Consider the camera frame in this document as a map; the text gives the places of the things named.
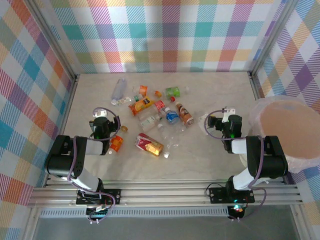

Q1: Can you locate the arm controller board with wires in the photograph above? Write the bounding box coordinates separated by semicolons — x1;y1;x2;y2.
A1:
227;203;247;222
86;203;112;225

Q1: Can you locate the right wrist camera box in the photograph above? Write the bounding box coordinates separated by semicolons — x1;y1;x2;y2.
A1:
221;106;237;123

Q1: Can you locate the white bin with plastic liner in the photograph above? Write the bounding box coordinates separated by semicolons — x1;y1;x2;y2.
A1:
239;96;320;175

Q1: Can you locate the clear bottle orange label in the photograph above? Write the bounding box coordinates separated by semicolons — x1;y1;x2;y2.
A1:
131;84;162;98

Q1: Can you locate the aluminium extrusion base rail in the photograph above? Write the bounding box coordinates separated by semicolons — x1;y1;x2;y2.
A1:
27;177;305;208

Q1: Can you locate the aluminium side rail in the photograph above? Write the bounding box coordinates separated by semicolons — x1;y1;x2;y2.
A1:
43;74;81;188
248;71;266;101

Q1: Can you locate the large clear bottle pale label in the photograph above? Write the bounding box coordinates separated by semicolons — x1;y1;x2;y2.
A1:
110;78;128;106

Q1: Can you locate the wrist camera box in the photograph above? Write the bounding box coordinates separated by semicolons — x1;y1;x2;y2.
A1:
91;109;109;119
221;106;237;123

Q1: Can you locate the clear bottle with white cap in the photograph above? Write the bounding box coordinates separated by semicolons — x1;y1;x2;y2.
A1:
163;141;181;160
157;123;176;141

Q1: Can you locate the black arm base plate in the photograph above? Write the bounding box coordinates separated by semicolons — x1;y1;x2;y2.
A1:
76;188;122;206
208;186;256;205

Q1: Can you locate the red yellow snack packet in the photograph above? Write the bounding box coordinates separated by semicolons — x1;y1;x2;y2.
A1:
134;132;165;158

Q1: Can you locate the aluminium frame post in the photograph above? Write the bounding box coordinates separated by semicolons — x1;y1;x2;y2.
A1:
248;0;301;77
24;0;81;82

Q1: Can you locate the grey slotted cable duct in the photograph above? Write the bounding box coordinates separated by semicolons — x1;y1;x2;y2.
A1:
39;208;230;219

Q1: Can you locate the orange juice bottle black top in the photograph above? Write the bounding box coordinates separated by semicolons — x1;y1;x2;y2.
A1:
127;96;156;117

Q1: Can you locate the brown label drink bottle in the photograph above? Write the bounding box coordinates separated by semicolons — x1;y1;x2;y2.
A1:
174;101;195;129

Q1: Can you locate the small bottle blue label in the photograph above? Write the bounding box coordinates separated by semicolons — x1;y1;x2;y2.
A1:
163;106;181;125

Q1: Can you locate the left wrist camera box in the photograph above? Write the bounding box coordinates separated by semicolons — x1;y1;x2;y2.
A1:
91;109;109;119

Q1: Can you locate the clear bottle green white label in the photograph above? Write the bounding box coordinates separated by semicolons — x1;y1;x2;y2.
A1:
138;113;164;131

